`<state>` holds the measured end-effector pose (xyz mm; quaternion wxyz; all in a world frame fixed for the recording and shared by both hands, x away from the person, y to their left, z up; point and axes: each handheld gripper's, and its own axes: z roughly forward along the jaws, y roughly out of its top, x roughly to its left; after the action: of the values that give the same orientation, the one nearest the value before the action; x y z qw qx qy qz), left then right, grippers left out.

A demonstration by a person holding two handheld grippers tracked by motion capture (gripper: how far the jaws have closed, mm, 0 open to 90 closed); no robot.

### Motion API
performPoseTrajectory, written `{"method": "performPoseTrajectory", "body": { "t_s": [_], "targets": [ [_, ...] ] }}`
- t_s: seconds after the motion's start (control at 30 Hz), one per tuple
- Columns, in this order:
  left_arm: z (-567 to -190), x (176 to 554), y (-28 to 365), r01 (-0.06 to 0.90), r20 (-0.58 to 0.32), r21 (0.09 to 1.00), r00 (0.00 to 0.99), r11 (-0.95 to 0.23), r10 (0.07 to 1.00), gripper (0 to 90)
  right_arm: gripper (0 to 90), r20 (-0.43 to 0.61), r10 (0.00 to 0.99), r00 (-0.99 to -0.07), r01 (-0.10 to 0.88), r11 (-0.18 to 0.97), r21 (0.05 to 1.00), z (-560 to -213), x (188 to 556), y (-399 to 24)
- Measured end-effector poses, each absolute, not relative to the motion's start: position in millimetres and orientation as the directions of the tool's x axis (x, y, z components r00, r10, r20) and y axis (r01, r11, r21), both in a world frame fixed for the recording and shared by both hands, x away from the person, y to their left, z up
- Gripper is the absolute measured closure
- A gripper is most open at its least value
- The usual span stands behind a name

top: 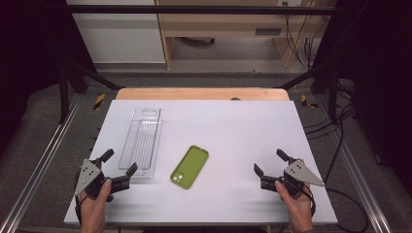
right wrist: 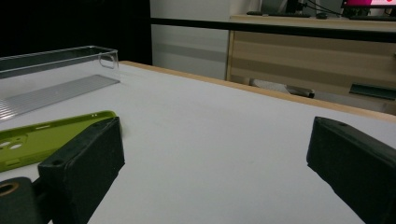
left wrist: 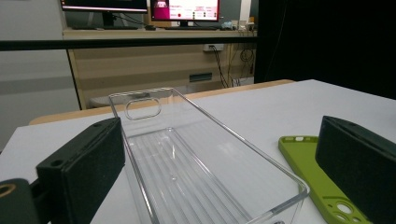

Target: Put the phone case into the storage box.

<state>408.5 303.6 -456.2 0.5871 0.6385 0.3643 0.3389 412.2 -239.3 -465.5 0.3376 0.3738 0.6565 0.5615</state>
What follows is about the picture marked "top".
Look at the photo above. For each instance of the black curtain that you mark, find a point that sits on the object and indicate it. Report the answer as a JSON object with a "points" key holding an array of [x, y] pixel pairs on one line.
{"points": [[29, 48], [379, 81]]}

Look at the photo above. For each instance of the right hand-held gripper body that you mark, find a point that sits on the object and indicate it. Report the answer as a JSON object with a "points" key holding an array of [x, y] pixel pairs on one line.
{"points": [[299, 173]]}

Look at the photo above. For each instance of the white cabinet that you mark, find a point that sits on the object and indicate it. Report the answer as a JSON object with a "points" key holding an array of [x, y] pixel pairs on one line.
{"points": [[120, 35]]}

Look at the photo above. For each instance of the green phone case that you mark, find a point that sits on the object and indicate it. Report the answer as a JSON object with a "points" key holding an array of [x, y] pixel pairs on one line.
{"points": [[191, 166]]}

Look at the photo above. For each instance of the black metal stand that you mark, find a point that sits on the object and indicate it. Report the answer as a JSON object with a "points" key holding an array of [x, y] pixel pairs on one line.
{"points": [[77, 77], [324, 81]]}

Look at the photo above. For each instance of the yellow black tape strip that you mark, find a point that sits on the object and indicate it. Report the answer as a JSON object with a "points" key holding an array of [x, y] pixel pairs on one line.
{"points": [[307, 102], [99, 101]]}

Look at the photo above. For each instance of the light wooden desk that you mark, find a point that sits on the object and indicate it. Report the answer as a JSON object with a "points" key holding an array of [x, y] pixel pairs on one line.
{"points": [[226, 22]]}

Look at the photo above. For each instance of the person's left hand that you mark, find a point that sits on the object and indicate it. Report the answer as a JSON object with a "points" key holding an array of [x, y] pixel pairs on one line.
{"points": [[94, 208]]}

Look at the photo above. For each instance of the aluminium rail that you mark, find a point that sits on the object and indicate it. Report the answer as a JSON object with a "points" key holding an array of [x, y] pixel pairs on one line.
{"points": [[45, 152], [356, 171]]}

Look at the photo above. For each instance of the person's right hand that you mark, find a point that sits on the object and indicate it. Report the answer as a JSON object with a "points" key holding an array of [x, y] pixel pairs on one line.
{"points": [[299, 207]]}

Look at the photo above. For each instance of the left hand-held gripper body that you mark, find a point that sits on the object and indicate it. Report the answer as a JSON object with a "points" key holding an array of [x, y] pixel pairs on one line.
{"points": [[87, 176]]}

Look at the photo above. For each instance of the black horizontal frame bar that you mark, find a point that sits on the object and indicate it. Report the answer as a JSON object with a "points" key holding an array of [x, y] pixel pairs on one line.
{"points": [[194, 9]]}

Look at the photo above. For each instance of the clear plastic tray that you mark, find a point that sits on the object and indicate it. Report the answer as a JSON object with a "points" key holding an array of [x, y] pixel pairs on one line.
{"points": [[141, 145]]}

